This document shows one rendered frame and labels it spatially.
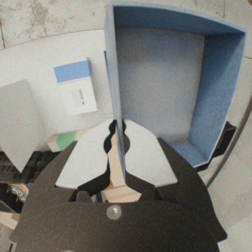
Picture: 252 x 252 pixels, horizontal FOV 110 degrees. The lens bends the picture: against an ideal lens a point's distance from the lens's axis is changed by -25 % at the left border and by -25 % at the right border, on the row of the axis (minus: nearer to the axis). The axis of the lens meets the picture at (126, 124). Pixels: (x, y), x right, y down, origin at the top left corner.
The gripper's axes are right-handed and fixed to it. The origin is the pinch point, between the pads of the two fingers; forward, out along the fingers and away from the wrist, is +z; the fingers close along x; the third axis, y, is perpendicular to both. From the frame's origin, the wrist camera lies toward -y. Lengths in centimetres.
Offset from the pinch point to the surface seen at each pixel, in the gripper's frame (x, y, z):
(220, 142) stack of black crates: 118, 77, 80
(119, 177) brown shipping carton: -2, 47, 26
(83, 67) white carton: -12.5, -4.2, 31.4
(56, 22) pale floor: -56, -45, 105
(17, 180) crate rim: -48, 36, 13
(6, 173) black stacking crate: -59, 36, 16
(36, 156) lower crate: -47, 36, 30
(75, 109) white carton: -17.7, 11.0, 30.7
